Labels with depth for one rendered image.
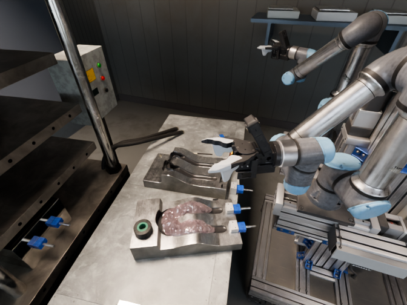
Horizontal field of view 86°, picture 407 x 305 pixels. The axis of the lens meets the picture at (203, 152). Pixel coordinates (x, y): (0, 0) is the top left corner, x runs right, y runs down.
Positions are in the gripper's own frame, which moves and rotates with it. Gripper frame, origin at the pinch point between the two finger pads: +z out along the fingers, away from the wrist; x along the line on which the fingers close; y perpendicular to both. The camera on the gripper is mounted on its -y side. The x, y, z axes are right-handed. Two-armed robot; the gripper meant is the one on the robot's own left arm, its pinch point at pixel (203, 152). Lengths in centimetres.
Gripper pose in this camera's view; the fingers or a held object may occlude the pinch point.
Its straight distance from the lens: 57.6
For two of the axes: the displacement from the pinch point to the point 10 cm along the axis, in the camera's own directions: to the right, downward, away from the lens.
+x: -1.1, -5.2, 8.5
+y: 0.2, 8.5, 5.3
